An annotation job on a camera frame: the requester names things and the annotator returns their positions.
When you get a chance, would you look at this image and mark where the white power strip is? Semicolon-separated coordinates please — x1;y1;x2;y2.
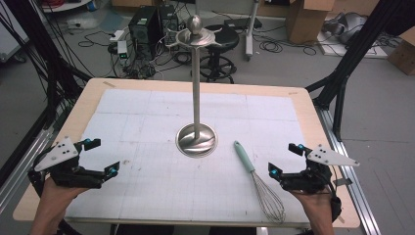
109;29;125;44

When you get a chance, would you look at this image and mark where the grey headset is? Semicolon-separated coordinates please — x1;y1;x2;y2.
322;12;369;45

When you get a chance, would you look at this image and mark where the white grid mat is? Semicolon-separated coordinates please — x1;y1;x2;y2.
64;88;311;227

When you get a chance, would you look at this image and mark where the small black computer tower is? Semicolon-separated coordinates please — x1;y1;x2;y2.
158;4;180;37

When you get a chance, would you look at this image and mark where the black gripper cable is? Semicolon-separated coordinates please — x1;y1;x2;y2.
322;165;339;201

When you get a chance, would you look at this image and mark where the coiled black cable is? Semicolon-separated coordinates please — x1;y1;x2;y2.
258;33;318;57

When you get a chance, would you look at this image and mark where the large black computer tower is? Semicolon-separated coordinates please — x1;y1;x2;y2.
127;5;161;63

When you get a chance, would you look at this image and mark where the round white table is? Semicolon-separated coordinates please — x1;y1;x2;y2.
40;0;94;14

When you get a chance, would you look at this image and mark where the white flat board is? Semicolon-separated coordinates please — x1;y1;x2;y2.
317;30;390;60

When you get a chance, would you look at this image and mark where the black wrist strap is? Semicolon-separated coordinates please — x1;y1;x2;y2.
329;195;344;224

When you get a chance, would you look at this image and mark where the black round stool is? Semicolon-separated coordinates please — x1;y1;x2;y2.
199;24;241;85

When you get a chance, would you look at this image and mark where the closed cardboard box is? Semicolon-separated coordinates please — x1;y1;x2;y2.
387;26;415;77

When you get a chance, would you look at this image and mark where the flat black device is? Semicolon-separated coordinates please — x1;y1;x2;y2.
223;16;263;30

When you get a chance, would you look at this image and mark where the white stand pole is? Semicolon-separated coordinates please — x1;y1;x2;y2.
244;0;259;62

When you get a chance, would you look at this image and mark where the white adapter with green light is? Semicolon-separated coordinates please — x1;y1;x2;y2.
115;40;129;60

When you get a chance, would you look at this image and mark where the silver metal utensil stand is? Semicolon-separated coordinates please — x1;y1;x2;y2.
165;14;223;159

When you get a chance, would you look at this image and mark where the whisk with teal handle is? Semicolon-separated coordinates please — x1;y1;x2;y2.
233;140;287;225

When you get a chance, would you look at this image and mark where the black metal frame stand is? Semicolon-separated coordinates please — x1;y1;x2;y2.
305;0;415;142
0;0;93;188

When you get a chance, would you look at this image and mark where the person's right hand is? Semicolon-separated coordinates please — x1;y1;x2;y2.
289;190;335;221

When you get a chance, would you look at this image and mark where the aluminium rail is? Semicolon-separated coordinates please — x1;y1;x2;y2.
314;105;382;235
0;127;56;214

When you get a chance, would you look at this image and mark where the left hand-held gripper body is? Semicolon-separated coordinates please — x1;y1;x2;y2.
27;135;106;190

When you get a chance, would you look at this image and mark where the person's left hand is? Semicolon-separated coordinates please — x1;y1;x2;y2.
38;177;90;213

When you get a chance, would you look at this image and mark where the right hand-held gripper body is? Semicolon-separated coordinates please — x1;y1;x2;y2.
279;144;361;195

